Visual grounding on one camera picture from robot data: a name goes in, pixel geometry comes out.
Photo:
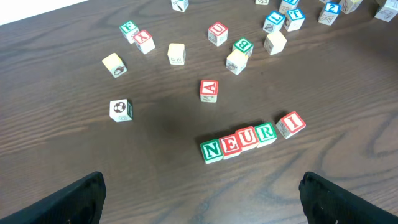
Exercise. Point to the blue T block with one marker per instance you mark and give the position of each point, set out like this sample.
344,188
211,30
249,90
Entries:
294,20

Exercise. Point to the red Y block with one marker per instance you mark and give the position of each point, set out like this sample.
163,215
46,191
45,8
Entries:
144,41

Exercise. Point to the green F block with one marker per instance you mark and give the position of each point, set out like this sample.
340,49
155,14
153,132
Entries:
129,29

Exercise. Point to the red A block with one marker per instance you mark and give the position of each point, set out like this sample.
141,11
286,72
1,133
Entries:
209,91

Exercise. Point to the red E block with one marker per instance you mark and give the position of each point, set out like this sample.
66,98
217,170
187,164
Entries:
229,146

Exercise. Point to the blue X block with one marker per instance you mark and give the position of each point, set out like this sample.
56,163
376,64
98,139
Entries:
180,5

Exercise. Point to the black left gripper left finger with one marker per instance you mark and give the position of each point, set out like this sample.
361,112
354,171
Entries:
79,202

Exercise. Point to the green B block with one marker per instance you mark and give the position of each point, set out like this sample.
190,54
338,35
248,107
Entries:
244,45

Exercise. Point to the green N block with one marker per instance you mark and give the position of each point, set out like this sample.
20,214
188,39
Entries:
211,151

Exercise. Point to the red u block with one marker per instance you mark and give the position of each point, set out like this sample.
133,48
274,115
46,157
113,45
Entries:
247,138
217,33

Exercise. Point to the blue 2 block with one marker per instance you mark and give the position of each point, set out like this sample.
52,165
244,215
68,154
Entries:
329,13

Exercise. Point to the yellow O block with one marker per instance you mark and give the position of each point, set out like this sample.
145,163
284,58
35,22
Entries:
275,42

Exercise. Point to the green R block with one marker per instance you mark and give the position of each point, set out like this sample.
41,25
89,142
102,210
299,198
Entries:
265,134

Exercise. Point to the blue P block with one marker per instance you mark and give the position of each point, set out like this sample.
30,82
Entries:
288,5

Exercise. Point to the white picture block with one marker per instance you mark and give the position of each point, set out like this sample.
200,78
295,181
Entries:
120,110

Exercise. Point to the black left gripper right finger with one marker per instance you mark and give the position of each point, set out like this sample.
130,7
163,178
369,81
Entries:
325,202

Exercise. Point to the blue L block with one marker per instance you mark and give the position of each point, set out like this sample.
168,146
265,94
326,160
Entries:
273,22

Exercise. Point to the plain block red 3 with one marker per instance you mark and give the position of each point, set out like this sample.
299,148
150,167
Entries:
387,10

